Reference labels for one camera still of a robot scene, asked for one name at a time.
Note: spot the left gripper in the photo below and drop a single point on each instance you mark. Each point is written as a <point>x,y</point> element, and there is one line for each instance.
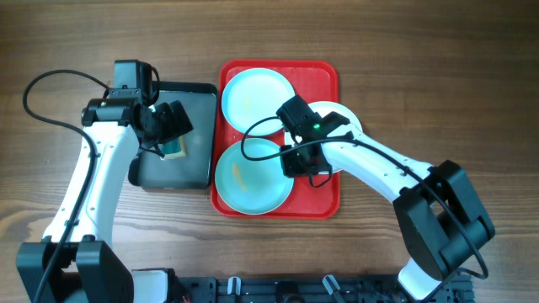
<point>173,121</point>

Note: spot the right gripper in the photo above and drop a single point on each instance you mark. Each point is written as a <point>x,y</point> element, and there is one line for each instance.
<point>290,171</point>

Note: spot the green yellow sponge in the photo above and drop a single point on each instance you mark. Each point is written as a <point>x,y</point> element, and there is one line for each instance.
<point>173,149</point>

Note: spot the light blue plate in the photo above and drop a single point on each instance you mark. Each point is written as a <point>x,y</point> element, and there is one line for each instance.
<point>251,187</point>
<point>253,95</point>

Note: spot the white round plate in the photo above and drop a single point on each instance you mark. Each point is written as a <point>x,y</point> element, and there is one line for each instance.
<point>324,108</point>

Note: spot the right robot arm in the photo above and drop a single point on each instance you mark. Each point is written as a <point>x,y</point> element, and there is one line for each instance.
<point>442,220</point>

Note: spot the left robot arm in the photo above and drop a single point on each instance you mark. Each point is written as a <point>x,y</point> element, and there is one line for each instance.
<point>74,261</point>

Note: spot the black water tray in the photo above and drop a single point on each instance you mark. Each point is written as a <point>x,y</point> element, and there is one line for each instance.
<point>193,171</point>

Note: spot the red plastic tray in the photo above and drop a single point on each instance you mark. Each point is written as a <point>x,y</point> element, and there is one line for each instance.
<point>314,81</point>

